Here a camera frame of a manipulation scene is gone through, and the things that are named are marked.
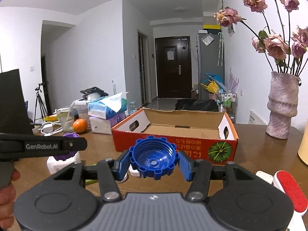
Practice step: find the metal trolley with bottles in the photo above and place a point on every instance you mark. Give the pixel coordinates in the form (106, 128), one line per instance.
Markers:
(228, 102)

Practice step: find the red white lint brush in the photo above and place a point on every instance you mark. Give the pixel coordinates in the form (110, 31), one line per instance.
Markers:
(285, 182)

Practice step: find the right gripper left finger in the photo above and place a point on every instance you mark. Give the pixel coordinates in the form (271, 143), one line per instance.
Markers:
(109, 173)

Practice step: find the person left hand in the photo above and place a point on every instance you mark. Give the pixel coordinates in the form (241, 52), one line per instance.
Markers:
(7, 200)

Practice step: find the black bag on chair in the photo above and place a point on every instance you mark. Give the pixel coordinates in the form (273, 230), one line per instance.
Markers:
(209, 105)

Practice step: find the blue plastic jar lid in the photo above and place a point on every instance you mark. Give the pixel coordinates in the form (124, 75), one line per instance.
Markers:
(154, 157)

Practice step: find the clear food container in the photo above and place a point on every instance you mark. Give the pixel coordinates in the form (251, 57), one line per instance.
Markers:
(81, 106)

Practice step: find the pink textured vase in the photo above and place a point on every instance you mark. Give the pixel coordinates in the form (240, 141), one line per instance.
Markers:
(282, 103)

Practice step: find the white toothpick box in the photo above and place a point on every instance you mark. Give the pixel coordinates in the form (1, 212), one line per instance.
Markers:
(265, 176)

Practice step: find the purple white tissue pack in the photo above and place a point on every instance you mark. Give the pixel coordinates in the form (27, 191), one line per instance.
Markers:
(104, 126)

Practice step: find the grey refrigerator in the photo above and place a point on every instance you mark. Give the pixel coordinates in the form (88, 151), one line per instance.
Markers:
(210, 52)

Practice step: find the white translucent plastic box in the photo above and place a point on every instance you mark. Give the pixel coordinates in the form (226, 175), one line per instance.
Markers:
(54, 166)

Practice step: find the white charger with cable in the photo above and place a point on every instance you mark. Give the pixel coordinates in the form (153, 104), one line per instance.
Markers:
(50, 128)

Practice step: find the dried pink roses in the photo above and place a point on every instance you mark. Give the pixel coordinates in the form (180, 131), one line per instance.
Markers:
(240, 55)

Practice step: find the white round flat disc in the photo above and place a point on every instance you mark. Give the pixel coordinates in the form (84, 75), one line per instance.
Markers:
(124, 178)

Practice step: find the orange cardboard box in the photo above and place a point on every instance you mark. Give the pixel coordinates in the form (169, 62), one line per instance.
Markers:
(201, 135)

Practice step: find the black paper bag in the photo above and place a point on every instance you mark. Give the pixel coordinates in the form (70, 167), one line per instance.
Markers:
(13, 114)

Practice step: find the green spray bottle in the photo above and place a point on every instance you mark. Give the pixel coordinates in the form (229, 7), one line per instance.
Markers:
(91, 174)

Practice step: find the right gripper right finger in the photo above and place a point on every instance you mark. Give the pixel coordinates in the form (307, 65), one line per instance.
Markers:
(198, 172)

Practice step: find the white ribbed bottle cap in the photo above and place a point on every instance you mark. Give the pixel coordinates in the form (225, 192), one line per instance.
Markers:
(133, 172)

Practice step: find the black headset on container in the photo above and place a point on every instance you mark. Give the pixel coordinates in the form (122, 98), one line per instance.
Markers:
(93, 93)

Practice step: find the orange fruit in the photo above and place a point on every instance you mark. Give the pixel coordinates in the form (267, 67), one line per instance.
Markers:
(80, 126)

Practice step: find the yellow snack packet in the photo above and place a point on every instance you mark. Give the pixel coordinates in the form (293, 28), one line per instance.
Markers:
(51, 118)

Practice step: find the clear plastic cup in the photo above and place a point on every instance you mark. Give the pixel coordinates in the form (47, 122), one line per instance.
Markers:
(66, 118)

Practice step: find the black camera tripod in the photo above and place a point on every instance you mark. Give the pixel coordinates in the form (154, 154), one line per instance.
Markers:
(39, 103)

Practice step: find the blue tissue pack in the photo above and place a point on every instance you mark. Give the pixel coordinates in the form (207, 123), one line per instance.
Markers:
(107, 107)

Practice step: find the cream lamp shade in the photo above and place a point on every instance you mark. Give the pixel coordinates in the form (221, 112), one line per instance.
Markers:
(303, 148)

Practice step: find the dark wooden door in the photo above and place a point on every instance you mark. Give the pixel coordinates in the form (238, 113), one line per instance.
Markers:
(174, 67)

